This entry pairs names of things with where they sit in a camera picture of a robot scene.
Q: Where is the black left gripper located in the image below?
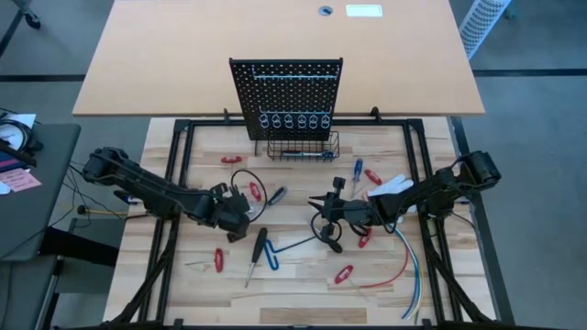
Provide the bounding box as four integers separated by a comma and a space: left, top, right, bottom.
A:
208, 181, 252, 244

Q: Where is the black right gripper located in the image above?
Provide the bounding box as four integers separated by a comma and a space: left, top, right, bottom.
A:
308, 176, 384, 244

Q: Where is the large black screwdriver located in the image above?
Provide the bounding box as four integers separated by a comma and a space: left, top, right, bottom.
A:
244, 226, 269, 290

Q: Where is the blue handled screwdriver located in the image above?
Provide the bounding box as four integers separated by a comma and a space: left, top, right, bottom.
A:
349, 157, 364, 200

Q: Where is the blue T-handle hex key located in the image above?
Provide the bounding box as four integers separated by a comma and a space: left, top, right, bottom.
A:
261, 235, 319, 272

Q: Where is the white glove with orange cuff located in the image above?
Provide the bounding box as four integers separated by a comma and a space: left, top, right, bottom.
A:
365, 173, 416, 226

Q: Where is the black metal pegboard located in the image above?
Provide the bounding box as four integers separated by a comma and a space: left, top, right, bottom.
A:
228, 57, 344, 141

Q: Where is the tan wooden desk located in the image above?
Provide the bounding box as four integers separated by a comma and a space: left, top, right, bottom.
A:
72, 0, 486, 118

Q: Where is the dark grey side table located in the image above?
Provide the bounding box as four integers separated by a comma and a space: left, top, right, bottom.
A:
0, 122, 83, 262

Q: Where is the white desk label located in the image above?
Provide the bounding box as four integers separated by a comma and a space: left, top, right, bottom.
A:
345, 4, 383, 18

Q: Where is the silver table leg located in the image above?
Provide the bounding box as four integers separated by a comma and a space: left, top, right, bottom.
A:
34, 256, 65, 330

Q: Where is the pink paper note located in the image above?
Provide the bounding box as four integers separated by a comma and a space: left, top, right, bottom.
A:
0, 168, 43, 193

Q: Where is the white paper sheet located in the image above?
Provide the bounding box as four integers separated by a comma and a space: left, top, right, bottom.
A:
0, 113, 37, 152

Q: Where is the blue object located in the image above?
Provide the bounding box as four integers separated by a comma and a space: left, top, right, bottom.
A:
0, 153, 24, 173

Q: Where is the white perforated panel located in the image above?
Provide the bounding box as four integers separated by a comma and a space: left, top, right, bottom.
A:
458, 0, 513, 60

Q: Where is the black chair base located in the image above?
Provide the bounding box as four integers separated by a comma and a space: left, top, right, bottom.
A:
8, 0, 42, 31

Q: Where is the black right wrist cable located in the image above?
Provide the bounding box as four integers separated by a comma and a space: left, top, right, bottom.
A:
310, 209, 344, 245

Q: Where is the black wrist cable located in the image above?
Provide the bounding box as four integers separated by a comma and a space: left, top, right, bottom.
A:
310, 209, 344, 245
229, 169, 269, 224

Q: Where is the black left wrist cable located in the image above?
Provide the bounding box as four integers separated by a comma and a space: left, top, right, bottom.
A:
229, 169, 269, 224

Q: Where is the black wire basket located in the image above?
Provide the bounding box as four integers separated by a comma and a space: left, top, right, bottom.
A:
254, 130, 341, 163

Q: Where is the black metal rig frame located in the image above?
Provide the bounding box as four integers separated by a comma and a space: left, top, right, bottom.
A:
105, 117, 515, 330

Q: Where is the silver ring holder rail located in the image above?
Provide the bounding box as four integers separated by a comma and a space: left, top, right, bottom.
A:
258, 105, 333, 130

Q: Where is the red cable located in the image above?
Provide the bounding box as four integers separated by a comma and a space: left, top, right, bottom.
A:
360, 237, 410, 290

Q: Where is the silver screwdriver holder rail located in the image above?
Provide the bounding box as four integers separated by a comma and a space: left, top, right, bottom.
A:
250, 64, 341, 81

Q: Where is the white cable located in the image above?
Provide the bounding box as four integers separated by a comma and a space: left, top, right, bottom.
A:
393, 226, 423, 318

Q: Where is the green cable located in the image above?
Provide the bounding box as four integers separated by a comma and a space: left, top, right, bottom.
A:
396, 228, 425, 325

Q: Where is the yellow cable with black plug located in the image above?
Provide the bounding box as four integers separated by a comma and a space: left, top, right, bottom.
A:
76, 205, 132, 217

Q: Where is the black coiled cable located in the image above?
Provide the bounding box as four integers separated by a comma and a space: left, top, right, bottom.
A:
0, 116, 46, 169

